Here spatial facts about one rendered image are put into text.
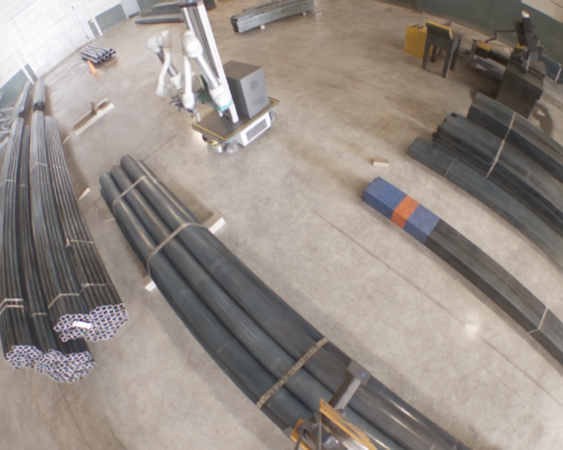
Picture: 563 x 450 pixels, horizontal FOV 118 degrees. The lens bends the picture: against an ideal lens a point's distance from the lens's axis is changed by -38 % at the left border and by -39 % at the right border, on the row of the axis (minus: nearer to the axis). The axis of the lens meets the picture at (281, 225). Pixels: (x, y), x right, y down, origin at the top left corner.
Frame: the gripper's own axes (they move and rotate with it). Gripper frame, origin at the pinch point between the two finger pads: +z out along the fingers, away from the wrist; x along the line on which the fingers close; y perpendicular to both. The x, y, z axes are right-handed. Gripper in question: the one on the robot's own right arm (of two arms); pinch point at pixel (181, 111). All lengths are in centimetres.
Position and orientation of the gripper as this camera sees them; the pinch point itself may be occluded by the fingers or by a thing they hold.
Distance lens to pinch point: 314.8
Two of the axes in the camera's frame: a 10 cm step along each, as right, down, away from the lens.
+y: 6.6, -6.8, 3.1
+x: -7.4, -5.2, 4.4
